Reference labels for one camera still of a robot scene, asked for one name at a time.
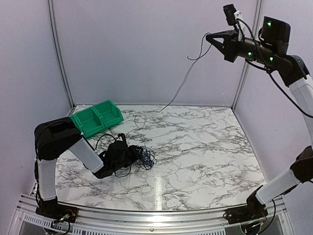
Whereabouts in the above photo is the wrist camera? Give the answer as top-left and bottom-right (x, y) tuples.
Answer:
(223, 4), (243, 26)
(116, 133), (128, 147)

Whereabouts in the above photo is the right corner aluminium post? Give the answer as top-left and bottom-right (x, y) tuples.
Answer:
(231, 0), (264, 112)

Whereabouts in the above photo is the black cable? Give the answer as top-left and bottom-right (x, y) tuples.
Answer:
(135, 144), (157, 171)
(134, 33), (213, 129)

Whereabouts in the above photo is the blue cable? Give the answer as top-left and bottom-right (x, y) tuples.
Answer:
(140, 149), (155, 170)

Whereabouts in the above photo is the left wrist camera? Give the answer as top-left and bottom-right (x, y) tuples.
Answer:
(116, 133), (128, 147)

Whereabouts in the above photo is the green bin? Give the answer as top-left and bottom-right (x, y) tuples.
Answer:
(69, 115), (80, 130)
(93, 100), (124, 129)
(74, 107), (104, 138)

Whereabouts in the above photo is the corner aluminium post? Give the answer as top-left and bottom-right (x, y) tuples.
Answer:
(231, 0), (264, 112)
(47, 0), (75, 109)

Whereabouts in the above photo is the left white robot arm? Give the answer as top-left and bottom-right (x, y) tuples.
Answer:
(34, 117), (143, 218)

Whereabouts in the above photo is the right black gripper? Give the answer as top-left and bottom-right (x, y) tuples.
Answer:
(206, 28), (278, 67)

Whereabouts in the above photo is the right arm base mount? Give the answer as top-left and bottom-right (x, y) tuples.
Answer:
(223, 190), (268, 224)

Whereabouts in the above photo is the left green bin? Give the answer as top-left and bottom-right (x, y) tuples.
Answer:
(69, 115), (80, 130)

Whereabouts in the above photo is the middle green bin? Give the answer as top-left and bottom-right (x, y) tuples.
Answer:
(74, 107), (104, 138)

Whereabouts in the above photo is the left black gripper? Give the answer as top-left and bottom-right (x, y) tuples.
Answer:
(112, 146), (143, 173)

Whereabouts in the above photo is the left corner aluminium post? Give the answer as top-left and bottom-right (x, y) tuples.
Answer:
(47, 0), (75, 109)

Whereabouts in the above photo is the right green bin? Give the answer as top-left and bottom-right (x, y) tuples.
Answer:
(93, 100), (124, 129)

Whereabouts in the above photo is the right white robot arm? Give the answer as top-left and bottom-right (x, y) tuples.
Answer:
(203, 48), (311, 181)

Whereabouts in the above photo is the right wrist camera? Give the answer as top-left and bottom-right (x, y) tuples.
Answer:
(223, 4), (243, 26)

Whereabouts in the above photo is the aluminium front rail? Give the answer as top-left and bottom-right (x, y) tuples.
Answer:
(8, 194), (294, 235)

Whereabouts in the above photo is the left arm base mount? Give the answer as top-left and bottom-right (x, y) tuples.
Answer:
(36, 196), (78, 223)

